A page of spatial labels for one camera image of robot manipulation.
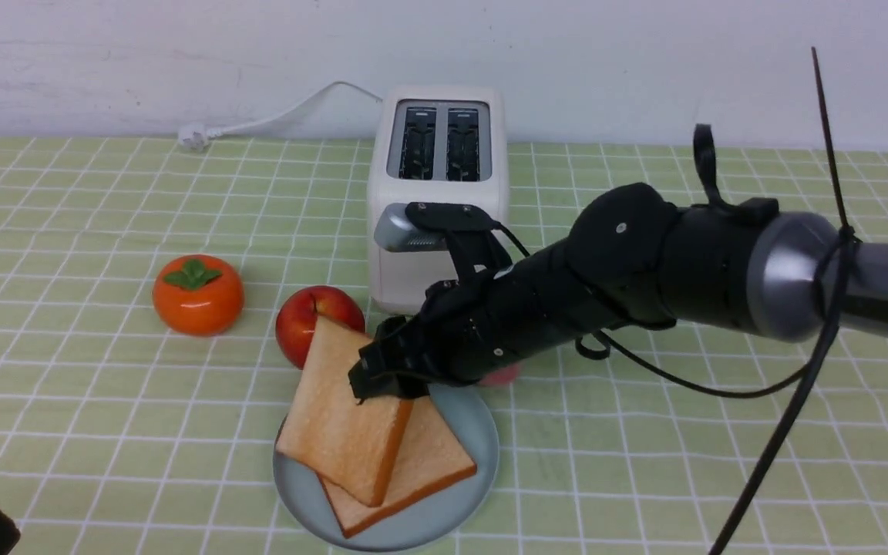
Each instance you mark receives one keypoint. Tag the light blue round plate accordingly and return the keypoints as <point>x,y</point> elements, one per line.
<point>425,522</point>

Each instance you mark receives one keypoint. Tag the orange persimmon toy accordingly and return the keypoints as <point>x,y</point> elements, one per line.
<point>198,295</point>

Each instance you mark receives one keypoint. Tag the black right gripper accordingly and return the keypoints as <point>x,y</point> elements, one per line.
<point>485,324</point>

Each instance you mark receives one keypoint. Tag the pink peach toy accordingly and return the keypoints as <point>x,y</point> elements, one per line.
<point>502,377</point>

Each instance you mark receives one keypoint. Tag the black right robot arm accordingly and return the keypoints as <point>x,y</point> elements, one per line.
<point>631,258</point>

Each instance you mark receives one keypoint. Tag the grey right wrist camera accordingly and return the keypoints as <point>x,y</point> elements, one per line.
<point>424,227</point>

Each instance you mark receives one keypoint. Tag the red apple toy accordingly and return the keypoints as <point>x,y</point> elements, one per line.
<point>296,320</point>

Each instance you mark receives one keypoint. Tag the white two-slot toaster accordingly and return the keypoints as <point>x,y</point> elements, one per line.
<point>434,144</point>

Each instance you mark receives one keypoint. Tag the toast slice with orange crust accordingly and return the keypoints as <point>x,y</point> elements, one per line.
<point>430,459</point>

